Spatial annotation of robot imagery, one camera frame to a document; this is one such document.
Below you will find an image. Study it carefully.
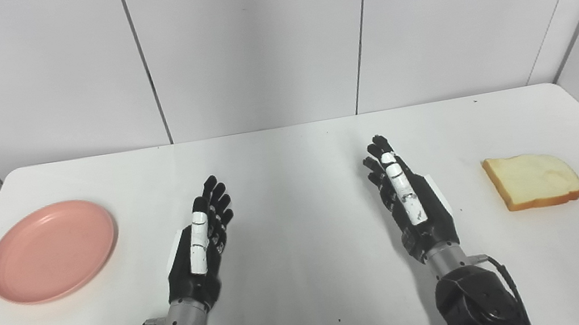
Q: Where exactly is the pink round plate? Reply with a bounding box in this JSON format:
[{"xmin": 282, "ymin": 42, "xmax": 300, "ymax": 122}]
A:
[{"xmin": 0, "ymin": 194, "xmax": 127, "ymax": 310}]

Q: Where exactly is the slice of white bread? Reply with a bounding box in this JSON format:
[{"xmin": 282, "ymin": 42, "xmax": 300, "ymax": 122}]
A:
[{"xmin": 481, "ymin": 145, "xmax": 579, "ymax": 215}]

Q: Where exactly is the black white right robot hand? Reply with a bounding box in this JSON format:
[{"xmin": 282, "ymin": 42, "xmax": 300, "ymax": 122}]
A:
[{"xmin": 359, "ymin": 125, "xmax": 463, "ymax": 270}]

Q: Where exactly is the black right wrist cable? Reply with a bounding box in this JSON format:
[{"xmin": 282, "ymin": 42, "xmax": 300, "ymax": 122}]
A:
[{"xmin": 467, "ymin": 248, "xmax": 527, "ymax": 325}]

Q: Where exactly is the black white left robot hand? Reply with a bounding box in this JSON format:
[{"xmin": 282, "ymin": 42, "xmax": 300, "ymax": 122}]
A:
[{"xmin": 151, "ymin": 173, "xmax": 249, "ymax": 317}]

